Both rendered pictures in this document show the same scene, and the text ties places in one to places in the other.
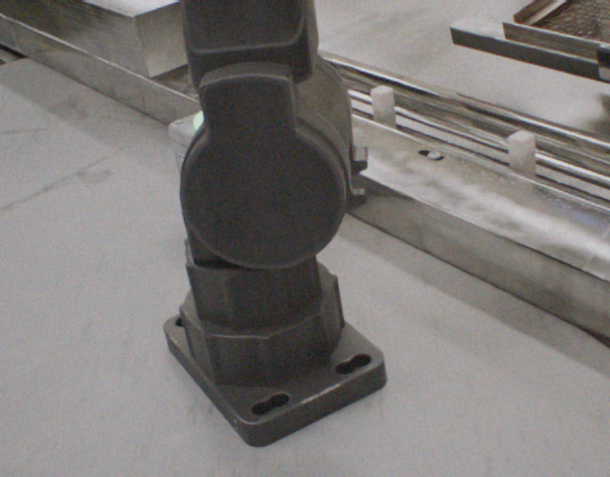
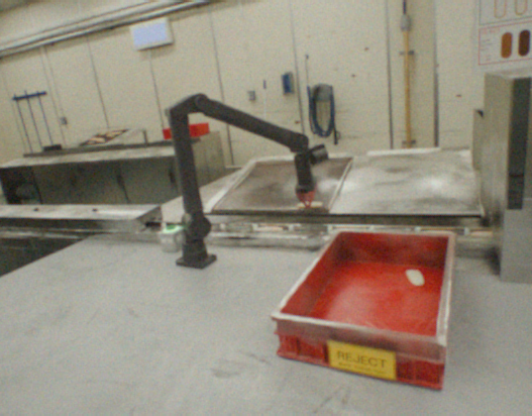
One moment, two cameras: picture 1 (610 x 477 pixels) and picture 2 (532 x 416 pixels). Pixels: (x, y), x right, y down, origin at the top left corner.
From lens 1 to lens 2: 0.86 m
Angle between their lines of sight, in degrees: 32
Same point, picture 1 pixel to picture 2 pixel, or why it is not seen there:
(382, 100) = not seen: hidden behind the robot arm
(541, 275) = (234, 240)
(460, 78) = not seen: hidden behind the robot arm
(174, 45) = (140, 224)
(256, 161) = (199, 222)
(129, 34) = (131, 223)
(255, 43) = (196, 205)
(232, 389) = (195, 262)
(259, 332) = (198, 252)
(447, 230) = (216, 239)
